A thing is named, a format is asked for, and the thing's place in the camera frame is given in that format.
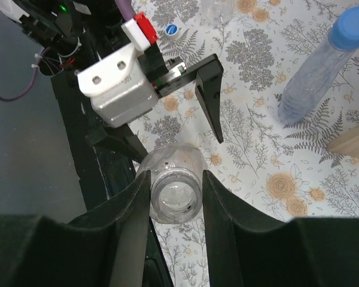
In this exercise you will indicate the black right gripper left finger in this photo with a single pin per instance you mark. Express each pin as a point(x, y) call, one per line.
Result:
point(103, 247)

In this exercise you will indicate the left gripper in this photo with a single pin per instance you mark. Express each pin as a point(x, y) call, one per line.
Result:
point(167, 76)

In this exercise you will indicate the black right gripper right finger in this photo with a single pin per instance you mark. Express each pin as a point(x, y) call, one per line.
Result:
point(246, 247)

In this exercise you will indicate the clear plastic bottle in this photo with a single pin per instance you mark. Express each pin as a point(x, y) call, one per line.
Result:
point(176, 183)

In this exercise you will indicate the blue tinted plastic bottle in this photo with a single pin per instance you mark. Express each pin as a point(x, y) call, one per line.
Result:
point(311, 82)

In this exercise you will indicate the blue bottle cap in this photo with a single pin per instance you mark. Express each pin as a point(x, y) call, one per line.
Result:
point(344, 33)

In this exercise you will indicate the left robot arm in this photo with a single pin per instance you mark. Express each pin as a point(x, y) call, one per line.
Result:
point(60, 27)

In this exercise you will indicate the white bottle cap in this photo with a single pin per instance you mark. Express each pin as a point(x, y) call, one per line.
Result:
point(172, 31)

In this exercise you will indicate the wooden shelf unit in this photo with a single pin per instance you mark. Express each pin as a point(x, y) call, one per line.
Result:
point(346, 144)

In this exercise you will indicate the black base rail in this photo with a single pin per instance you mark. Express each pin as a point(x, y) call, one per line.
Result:
point(104, 174)

